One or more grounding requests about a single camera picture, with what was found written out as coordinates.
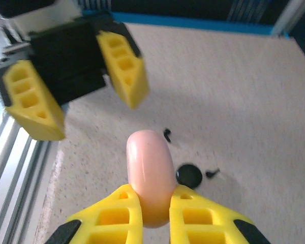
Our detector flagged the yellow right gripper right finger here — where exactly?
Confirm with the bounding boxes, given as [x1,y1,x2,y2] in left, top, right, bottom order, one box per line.
[169,185,270,244]

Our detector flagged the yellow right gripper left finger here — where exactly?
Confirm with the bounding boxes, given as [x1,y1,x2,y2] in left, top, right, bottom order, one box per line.
[44,184,143,244]

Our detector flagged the pink oval charging case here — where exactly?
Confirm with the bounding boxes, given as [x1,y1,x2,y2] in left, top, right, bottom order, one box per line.
[126,130,177,228]

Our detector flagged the black round disc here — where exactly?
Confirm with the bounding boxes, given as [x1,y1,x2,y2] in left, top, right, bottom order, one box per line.
[176,164,203,189]

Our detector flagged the small black screw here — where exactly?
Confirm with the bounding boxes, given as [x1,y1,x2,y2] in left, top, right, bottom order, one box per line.
[205,167,221,178]

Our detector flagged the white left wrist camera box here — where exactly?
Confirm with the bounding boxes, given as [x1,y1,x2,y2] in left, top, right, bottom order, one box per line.
[4,7,78,35]

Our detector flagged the aluminium mounting rail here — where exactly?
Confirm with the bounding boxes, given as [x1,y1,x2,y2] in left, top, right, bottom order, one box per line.
[0,96,60,244]

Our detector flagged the aluminium side rail blue edge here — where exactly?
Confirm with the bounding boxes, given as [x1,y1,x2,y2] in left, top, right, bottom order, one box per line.
[82,9,290,39]

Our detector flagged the aluminium frame post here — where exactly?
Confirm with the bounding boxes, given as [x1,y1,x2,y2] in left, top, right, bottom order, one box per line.
[270,0,305,36]

